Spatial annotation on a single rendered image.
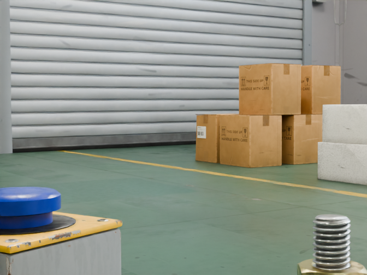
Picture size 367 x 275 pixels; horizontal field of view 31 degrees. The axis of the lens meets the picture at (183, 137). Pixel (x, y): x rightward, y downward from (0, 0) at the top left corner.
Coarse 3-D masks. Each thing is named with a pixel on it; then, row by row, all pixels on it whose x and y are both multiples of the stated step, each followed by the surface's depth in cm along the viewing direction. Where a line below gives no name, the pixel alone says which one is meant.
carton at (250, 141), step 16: (224, 128) 392; (240, 128) 379; (256, 128) 374; (272, 128) 380; (224, 144) 393; (240, 144) 379; (256, 144) 375; (272, 144) 381; (224, 160) 393; (240, 160) 380; (256, 160) 375; (272, 160) 381
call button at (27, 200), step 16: (0, 192) 30; (16, 192) 30; (32, 192) 30; (48, 192) 30; (0, 208) 29; (16, 208) 29; (32, 208) 29; (48, 208) 30; (0, 224) 29; (16, 224) 29; (32, 224) 30
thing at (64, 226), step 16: (48, 224) 30; (64, 224) 30; (80, 224) 30; (96, 224) 30; (112, 224) 31; (0, 240) 27; (16, 240) 27; (32, 240) 27; (48, 240) 28; (64, 240) 29
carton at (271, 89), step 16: (256, 64) 389; (272, 64) 378; (288, 64) 385; (240, 80) 401; (256, 80) 389; (272, 80) 378; (288, 80) 386; (240, 96) 402; (256, 96) 390; (272, 96) 379; (288, 96) 386; (240, 112) 402; (256, 112) 390; (272, 112) 380; (288, 112) 387
